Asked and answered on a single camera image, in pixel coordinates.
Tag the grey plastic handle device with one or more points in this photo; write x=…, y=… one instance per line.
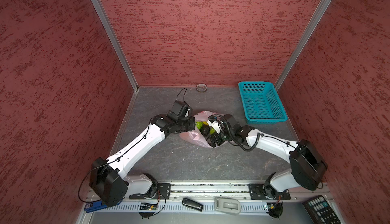
x=227, y=205

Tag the left circuit board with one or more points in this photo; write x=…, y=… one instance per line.
x=148, y=207

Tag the aluminium corner post right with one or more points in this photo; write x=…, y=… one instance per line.
x=310, y=28

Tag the pink plastic bag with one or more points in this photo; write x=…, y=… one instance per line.
x=199, y=137

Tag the right circuit board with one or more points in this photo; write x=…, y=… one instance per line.
x=275, y=210

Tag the black remote stick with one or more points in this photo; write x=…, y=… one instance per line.
x=192, y=204

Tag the teal plastic basket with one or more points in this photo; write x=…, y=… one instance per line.
x=261, y=103

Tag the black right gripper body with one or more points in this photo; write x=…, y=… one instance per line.
x=221, y=137

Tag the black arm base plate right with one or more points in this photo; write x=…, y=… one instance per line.
x=257, y=191

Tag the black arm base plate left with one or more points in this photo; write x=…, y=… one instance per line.
x=159, y=191

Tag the blue utility tool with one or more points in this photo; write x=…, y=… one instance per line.
x=94, y=206

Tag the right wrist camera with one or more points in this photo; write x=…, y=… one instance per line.
x=215, y=125

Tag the circuit board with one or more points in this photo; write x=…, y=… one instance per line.
x=275, y=210
x=148, y=207

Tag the black calculator keypad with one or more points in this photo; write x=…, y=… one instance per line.
x=320, y=212

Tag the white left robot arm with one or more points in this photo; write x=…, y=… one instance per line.
x=109, y=177

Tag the aluminium corner post left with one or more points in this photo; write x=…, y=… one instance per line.
x=98, y=6

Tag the aluminium front rail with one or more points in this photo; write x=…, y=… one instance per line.
x=209, y=190

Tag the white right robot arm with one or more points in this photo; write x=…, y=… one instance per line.
x=306, y=166

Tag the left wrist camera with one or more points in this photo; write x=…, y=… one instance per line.
x=180, y=111

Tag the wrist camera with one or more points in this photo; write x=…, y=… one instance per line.
x=215, y=125
x=180, y=111

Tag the aluminium corner post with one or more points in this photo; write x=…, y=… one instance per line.
x=310, y=28
x=98, y=6

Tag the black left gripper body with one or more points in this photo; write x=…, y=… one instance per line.
x=186, y=124

